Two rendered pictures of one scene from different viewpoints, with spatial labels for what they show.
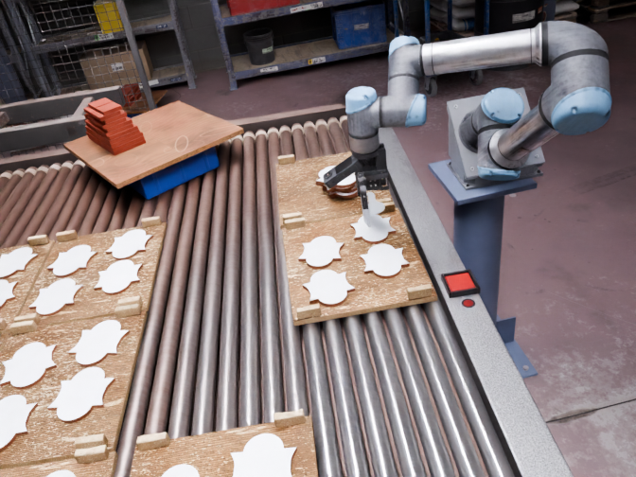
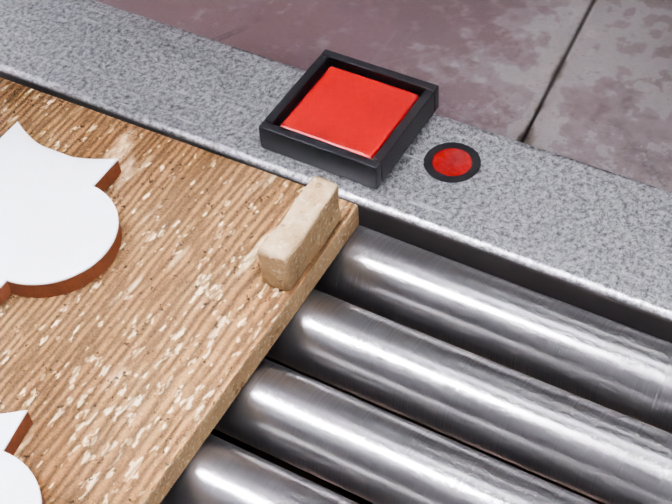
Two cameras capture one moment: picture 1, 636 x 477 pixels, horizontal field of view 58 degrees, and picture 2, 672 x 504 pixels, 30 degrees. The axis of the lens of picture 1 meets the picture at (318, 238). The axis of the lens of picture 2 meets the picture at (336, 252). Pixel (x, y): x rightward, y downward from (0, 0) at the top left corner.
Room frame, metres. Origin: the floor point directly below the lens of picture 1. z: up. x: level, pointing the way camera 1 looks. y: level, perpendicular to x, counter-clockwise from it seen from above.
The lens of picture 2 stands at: (0.77, 0.12, 1.41)
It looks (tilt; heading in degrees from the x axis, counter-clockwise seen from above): 48 degrees down; 304
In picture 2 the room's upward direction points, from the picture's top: 5 degrees counter-clockwise
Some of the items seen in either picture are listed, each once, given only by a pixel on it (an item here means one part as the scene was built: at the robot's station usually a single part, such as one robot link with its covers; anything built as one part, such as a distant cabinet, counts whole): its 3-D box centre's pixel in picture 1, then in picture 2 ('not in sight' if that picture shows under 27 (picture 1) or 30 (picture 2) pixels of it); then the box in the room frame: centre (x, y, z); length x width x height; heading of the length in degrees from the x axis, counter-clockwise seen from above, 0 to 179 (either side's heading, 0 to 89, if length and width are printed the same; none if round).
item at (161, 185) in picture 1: (162, 159); not in sight; (1.95, 0.52, 0.97); 0.31 x 0.31 x 0.10; 35
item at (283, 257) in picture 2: (419, 291); (302, 233); (1.02, -0.22, 0.95); 0.06 x 0.02 x 0.03; 92
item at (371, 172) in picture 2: (460, 283); (350, 116); (1.06, -0.33, 0.92); 0.08 x 0.08 x 0.02; 1
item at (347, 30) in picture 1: (358, 22); not in sight; (5.87, -0.74, 0.32); 0.50 x 0.41 x 0.37; 92
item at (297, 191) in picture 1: (330, 185); not in sight; (1.63, -0.07, 0.93); 0.41 x 0.35 x 0.02; 0
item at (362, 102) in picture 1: (362, 112); not in sight; (1.31, -0.16, 1.30); 0.09 x 0.08 x 0.11; 74
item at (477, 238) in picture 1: (476, 273); not in sight; (1.66, -0.58, 0.44); 0.38 x 0.38 x 0.87; 6
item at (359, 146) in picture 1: (363, 140); not in sight; (1.32, -0.16, 1.22); 0.08 x 0.08 x 0.05
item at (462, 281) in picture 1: (460, 283); (350, 118); (1.06, -0.33, 0.92); 0.06 x 0.06 x 0.01; 1
